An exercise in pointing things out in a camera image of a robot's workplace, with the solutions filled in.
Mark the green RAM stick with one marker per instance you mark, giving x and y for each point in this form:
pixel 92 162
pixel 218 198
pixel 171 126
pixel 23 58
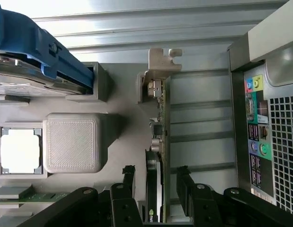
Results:
pixel 37 196

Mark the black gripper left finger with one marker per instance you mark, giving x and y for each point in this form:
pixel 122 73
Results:
pixel 122 208

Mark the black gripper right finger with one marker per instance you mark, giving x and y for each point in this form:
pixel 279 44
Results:
pixel 200 205

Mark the open black PC case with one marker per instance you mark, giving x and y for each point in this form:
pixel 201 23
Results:
pixel 286 142

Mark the silver hard disk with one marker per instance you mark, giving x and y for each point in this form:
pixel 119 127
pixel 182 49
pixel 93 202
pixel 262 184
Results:
pixel 30 80

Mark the silver CPU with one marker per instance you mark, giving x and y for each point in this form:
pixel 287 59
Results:
pixel 19 151

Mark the hard drive in blue caddy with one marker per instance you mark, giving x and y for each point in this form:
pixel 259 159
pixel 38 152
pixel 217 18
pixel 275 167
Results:
pixel 42 45

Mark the grey plastic parts rack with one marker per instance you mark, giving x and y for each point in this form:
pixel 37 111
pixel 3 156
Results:
pixel 73 142

